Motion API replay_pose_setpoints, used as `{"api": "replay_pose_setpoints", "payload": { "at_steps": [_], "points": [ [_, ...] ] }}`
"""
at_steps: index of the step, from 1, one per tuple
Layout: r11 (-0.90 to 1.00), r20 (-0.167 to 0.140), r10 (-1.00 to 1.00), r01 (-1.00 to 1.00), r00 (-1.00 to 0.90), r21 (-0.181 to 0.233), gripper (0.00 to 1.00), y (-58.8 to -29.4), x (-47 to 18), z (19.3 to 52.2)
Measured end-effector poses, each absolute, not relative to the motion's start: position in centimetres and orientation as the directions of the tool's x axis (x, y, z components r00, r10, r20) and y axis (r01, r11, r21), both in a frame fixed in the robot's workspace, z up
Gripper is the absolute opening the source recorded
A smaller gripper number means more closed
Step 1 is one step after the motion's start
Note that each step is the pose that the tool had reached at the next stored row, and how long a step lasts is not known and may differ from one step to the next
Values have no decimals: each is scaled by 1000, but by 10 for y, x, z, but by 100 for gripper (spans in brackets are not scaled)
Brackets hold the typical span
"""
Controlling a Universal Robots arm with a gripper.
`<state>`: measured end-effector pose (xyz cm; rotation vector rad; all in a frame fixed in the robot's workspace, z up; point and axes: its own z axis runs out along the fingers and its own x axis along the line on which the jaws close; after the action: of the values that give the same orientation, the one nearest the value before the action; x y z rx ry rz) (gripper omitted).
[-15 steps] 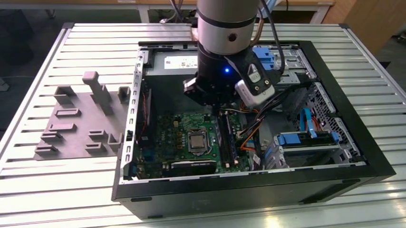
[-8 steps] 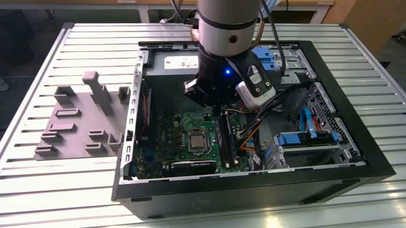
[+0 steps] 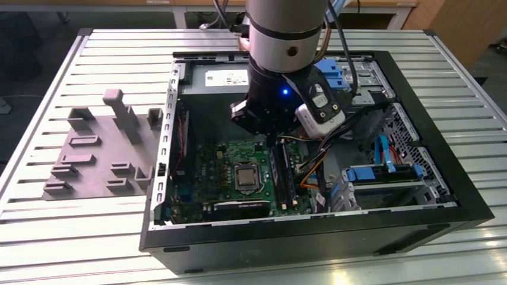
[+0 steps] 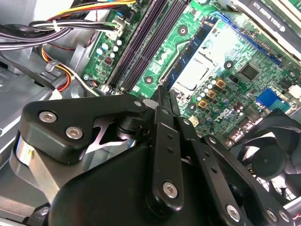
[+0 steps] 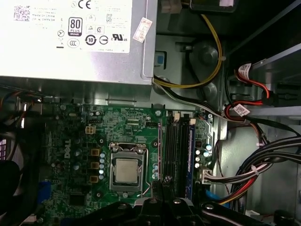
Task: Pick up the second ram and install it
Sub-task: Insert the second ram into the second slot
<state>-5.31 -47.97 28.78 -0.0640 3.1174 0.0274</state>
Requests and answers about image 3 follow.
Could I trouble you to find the grey power supply unit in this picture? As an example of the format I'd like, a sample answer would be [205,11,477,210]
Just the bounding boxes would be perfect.
[178,64,259,143]

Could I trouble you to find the blue plastic drive latch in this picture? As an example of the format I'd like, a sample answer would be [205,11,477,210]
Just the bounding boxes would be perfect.
[315,59,353,91]

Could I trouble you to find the CPU socket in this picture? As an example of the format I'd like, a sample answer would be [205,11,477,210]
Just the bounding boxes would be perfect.
[231,160,263,194]

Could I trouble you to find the green motherboard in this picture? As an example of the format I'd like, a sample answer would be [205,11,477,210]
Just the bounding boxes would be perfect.
[170,138,318,217]

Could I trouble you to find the silver CPU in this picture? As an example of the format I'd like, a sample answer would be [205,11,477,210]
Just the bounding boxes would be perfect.
[237,169,258,185]

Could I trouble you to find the metal drive cage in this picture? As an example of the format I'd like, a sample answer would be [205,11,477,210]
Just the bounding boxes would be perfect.
[341,58,394,125]

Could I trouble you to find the hard disk in blue carrier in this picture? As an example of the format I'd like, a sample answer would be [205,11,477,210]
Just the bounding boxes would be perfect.
[342,164,423,186]

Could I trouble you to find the black graphics card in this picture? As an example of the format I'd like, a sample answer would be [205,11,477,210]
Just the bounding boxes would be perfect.
[202,199,273,222]

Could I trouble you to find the metal disk bay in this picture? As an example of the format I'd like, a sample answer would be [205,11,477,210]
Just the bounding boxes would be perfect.
[341,178,437,211]

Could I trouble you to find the grey parts rack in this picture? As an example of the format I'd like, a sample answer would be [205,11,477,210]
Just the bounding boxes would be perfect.
[42,88,166,202]

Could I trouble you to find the black open PC case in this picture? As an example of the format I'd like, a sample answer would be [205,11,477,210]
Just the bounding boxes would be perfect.
[138,49,497,274]

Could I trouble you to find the wooden cabinet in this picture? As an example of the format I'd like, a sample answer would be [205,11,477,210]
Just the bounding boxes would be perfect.
[403,0,507,71]

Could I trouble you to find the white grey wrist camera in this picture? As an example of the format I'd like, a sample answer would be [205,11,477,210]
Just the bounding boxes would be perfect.
[295,83,346,139]

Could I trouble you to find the multicoloured wire bundle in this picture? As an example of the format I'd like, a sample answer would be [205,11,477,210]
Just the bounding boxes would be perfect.
[295,139,330,179]

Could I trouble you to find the black cable bundle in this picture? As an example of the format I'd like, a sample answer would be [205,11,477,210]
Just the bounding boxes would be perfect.
[319,102,391,155]

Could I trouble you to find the copper coloured cable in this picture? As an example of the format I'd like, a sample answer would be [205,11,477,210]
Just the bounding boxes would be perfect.
[317,11,333,60]

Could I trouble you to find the orange wires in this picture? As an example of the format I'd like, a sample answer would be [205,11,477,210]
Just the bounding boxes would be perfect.
[299,173,321,191]

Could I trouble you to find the black camera cable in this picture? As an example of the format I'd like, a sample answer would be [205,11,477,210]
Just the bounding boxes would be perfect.
[327,0,361,93]

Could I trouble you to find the blue flat data wire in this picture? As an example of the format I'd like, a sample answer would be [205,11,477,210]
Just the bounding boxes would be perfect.
[374,135,397,173]

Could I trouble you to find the wooden bench white frame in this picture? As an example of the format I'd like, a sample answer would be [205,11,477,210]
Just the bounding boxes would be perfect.
[0,0,421,30]

